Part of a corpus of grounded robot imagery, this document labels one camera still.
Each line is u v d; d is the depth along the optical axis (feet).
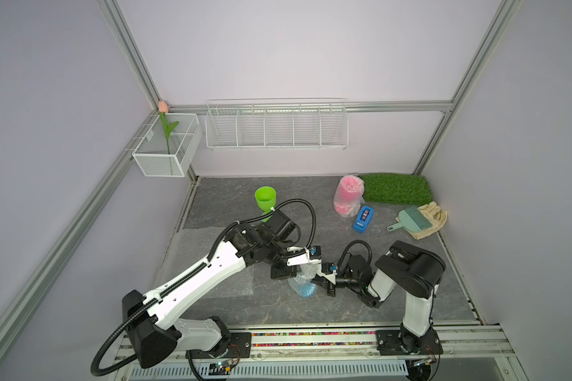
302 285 2.69
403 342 2.18
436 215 3.47
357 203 3.42
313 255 1.93
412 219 3.36
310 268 2.12
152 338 1.20
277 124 3.23
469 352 2.42
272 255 1.86
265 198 3.10
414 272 1.66
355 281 2.44
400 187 3.67
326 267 2.37
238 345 2.41
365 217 3.29
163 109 2.94
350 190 3.09
